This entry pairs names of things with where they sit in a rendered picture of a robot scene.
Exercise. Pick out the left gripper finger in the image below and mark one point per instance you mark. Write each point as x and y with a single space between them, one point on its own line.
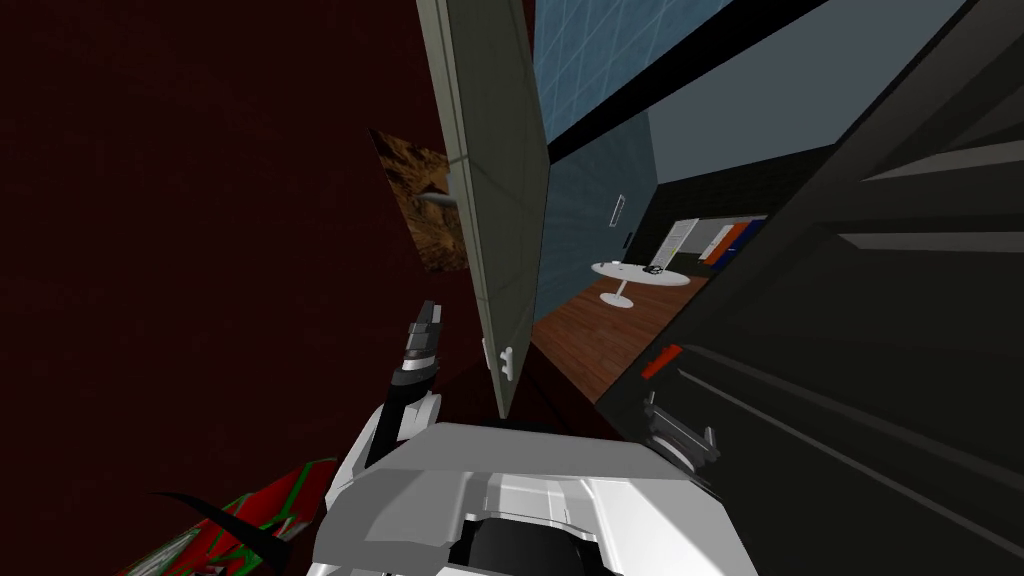
423 314
436 314

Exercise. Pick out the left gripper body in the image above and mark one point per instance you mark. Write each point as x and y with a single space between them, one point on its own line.
422 342

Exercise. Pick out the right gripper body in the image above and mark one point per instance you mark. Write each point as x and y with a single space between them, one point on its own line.
678 428

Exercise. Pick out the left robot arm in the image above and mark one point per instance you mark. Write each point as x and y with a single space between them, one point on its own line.
400 416

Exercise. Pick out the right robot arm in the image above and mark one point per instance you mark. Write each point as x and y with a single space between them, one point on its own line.
680 464

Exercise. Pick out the grey door leaf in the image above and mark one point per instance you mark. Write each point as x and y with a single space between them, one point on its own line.
500 200

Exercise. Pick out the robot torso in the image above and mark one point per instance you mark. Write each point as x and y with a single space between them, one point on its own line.
512 480

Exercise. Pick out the shelf with coloured books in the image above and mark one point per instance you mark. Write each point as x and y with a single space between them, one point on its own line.
720 240

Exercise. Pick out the black cupboard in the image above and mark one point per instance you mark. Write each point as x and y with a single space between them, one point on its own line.
864 336

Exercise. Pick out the red and green rug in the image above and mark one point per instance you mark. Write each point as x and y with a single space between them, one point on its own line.
264 512

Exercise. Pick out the brown wall picture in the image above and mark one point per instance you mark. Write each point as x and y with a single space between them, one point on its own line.
428 224

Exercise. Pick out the white round pedestal table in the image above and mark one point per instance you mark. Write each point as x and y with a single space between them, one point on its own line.
632 276

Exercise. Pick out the white framed wall picture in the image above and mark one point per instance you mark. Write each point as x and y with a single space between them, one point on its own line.
617 210

